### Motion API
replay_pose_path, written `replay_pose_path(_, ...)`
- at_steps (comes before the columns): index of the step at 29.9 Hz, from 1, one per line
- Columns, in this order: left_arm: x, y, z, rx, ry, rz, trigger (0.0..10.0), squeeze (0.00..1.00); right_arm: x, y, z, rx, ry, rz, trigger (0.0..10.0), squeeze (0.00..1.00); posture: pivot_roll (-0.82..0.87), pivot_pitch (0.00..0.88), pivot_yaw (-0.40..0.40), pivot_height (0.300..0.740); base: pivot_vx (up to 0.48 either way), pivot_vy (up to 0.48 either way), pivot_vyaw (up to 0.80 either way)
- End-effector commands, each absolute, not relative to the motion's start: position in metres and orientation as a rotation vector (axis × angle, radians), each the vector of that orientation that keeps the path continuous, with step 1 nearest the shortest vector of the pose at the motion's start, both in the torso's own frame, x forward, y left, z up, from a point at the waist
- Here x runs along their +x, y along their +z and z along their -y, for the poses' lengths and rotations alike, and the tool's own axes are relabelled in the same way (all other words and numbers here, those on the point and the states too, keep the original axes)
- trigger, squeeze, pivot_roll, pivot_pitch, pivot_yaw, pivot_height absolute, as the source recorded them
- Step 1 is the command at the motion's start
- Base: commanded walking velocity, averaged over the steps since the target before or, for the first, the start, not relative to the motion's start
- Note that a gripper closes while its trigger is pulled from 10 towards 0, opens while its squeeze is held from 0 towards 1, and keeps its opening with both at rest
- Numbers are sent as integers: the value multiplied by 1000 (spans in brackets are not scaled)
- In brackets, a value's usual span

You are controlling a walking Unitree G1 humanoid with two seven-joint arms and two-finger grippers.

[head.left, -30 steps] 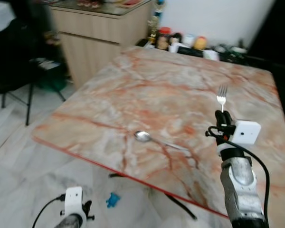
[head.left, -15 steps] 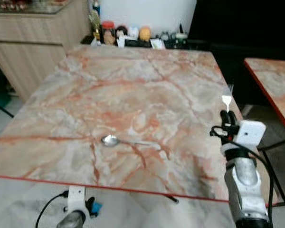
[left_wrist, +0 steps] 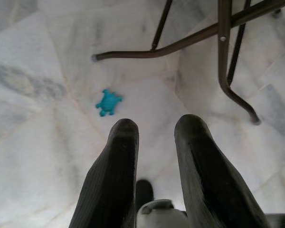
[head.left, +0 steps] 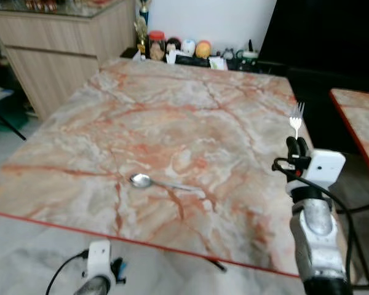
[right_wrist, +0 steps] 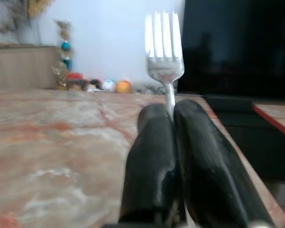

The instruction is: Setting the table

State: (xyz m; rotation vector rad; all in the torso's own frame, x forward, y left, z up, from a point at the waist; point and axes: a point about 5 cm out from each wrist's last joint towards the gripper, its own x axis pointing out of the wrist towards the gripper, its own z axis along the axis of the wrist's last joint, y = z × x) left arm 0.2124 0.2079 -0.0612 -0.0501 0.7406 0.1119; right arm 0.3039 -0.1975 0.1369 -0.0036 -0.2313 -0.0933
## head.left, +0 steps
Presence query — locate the black low console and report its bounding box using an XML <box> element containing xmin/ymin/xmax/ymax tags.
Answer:
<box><xmin>119</xmin><ymin>47</ymin><xmax>291</xmax><ymax>78</ymax></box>

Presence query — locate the silver metal spoon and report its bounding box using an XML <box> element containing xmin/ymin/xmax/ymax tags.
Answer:
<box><xmin>130</xmin><ymin>173</ymin><xmax>201</xmax><ymax>193</ymax></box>

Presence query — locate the black table leg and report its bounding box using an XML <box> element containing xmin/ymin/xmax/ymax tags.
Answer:
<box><xmin>205</xmin><ymin>259</ymin><xmax>228</xmax><ymax>273</ymax></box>

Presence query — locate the white green gadget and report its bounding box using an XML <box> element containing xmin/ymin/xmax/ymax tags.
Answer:
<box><xmin>236</xmin><ymin>39</ymin><xmax>260</xmax><ymax>62</ymax></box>

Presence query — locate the white green card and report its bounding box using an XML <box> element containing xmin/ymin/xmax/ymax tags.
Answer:
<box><xmin>208</xmin><ymin>56</ymin><xmax>229</xmax><ymax>71</ymax></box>

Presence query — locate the black television screen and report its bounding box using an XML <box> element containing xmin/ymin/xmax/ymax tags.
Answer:
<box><xmin>258</xmin><ymin>0</ymin><xmax>369</xmax><ymax>65</ymax></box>

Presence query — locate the orange round toy figure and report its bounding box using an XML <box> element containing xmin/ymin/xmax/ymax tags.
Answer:
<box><xmin>195</xmin><ymin>40</ymin><xmax>212</xmax><ymax>60</ymax></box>

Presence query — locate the white round toy figure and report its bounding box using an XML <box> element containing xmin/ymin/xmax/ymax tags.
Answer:
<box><xmin>181</xmin><ymin>38</ymin><xmax>197</xmax><ymax>58</ymax></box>

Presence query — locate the black round toy figure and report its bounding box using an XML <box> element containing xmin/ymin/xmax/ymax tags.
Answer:
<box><xmin>165</xmin><ymin>37</ymin><xmax>183</xmax><ymax>62</ymax></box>

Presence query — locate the red lidded jar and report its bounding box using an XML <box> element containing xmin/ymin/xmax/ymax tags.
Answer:
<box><xmin>147</xmin><ymin>30</ymin><xmax>167</xmax><ymax>61</ymax></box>

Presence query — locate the black slanted rod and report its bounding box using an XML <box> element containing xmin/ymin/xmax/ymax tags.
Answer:
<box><xmin>0</xmin><ymin>100</ymin><xmax>27</xmax><ymax>141</ymax></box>

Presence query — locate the gold trophy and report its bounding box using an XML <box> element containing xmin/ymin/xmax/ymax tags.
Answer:
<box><xmin>134</xmin><ymin>0</ymin><xmax>150</xmax><ymax>60</ymax></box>

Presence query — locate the light wooden cabinet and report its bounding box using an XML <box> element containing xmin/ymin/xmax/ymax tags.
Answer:
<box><xmin>0</xmin><ymin>0</ymin><xmax>137</xmax><ymax>121</ymax></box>

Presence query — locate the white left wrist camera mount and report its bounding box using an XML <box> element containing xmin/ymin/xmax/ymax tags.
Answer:
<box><xmin>85</xmin><ymin>240</ymin><xmax>112</xmax><ymax>284</ymax></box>

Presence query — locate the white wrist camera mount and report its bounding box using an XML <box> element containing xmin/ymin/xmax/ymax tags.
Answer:
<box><xmin>85</xmin><ymin>240</ymin><xmax>112</xmax><ymax>284</ymax></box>
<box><xmin>304</xmin><ymin>149</ymin><xmax>346</xmax><ymax>189</ymax></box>

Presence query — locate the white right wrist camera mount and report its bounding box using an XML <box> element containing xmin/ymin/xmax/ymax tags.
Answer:
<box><xmin>304</xmin><ymin>149</ymin><xmax>346</xmax><ymax>189</ymax></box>

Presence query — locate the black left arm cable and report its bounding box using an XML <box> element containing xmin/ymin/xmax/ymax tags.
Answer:
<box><xmin>46</xmin><ymin>250</ymin><xmax>90</xmax><ymax>295</ymax></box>

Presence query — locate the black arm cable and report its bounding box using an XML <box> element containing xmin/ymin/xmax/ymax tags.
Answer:
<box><xmin>271</xmin><ymin>156</ymin><xmax>359</xmax><ymax>291</ymax></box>
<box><xmin>46</xmin><ymin>250</ymin><xmax>90</xmax><ymax>295</ymax></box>

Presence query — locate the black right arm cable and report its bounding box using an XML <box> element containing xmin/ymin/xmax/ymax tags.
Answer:
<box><xmin>271</xmin><ymin>156</ymin><xmax>359</xmax><ymax>291</ymax></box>

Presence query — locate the black metal table frame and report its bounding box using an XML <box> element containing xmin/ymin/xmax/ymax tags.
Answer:
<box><xmin>336</xmin><ymin>198</ymin><xmax>369</xmax><ymax>291</ymax></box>

